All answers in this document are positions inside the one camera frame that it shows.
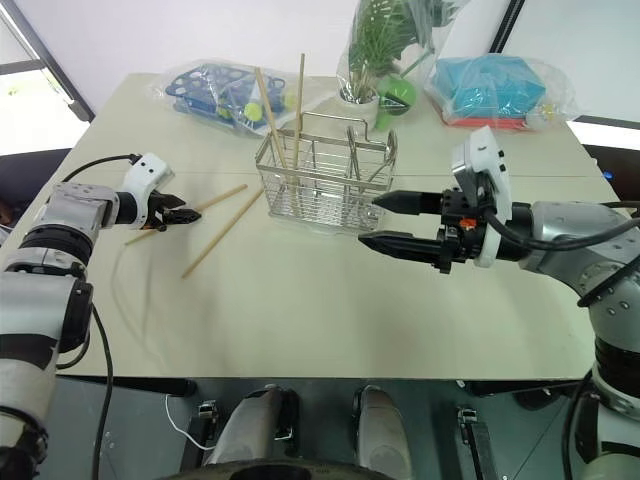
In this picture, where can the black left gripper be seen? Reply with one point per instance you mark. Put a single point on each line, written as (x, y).
(157, 212)

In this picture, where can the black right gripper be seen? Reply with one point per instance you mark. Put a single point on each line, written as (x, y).
(457, 245)

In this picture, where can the wooden chopstick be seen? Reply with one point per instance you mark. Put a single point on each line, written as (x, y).
(225, 195)
(270, 115)
(299, 110)
(225, 233)

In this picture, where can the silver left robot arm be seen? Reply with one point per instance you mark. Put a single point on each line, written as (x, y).
(70, 207)

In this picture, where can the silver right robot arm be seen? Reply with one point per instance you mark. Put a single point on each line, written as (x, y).
(575, 230)

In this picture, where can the clear bag with blue rack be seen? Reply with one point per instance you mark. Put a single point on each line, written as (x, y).
(210, 92)

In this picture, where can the green round toy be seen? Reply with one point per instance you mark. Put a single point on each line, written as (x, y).
(397, 97)

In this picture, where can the green plant in white pot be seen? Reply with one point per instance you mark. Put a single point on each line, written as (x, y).
(362, 75)

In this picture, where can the clear bag with blue boxes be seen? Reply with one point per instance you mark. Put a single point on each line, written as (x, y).
(490, 87)

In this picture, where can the black bar under table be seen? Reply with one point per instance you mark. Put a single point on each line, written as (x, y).
(525, 388)
(155, 387)

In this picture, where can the clear plastic bag over plant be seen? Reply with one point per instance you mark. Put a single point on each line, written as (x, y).
(430, 30)

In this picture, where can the grey rounded leg cover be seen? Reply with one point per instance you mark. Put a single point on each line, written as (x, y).
(255, 425)
(382, 430)

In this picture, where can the black device with blue light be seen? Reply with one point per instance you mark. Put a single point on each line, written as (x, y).
(617, 172)

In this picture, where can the black table strut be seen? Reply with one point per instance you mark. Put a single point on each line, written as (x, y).
(480, 450)
(200, 440)

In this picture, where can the black round base rim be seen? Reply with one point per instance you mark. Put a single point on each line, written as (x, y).
(280, 472)

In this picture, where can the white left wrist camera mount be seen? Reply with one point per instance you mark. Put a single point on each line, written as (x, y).
(146, 171)

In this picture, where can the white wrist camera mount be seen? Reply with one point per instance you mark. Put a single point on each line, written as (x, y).
(487, 165)
(146, 171)

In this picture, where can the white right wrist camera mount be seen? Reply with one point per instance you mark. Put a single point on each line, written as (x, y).
(487, 165)

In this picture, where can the black frame post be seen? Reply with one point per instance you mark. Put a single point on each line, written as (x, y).
(77, 102)

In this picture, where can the dark slanted frame bar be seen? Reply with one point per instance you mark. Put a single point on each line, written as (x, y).
(510, 22)

